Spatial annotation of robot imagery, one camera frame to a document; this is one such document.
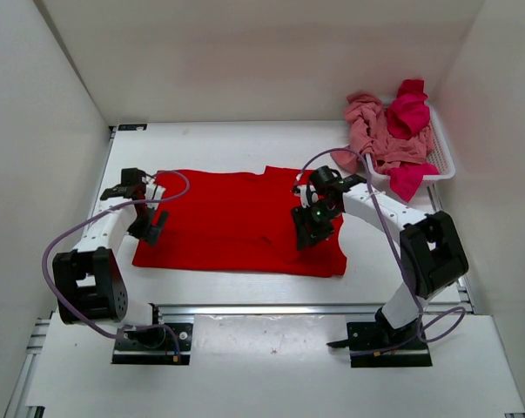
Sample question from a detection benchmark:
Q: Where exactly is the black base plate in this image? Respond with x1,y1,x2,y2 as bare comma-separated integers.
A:
111,317,193,366
326,321,433,368

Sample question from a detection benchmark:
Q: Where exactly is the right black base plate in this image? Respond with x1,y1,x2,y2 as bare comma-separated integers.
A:
326,321,433,368

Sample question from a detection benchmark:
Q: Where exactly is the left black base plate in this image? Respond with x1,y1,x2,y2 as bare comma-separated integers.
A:
111,317,193,366

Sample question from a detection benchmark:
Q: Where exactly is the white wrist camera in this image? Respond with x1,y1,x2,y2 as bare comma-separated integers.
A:
145,178,165,209
293,183,320,208

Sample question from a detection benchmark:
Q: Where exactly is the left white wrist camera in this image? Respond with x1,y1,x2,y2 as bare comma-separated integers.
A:
145,178,165,209

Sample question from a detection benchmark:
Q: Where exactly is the white plastic basket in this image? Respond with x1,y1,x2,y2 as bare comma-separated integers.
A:
367,102,455,189

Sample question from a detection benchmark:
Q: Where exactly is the magenta t shirt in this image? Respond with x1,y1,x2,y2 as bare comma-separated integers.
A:
386,78,439,202

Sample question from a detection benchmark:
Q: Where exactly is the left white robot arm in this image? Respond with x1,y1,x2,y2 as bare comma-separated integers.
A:
52,168,168,348

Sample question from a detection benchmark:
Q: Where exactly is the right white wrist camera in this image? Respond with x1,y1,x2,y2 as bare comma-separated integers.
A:
293,183,320,208

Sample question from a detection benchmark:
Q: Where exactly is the red t shirt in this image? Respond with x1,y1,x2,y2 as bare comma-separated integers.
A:
132,166,347,278

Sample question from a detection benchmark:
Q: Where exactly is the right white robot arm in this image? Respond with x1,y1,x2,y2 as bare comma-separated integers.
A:
292,165,468,348

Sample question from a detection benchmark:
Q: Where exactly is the light pink t shirt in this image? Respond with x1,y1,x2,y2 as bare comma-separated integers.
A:
332,91,434,175

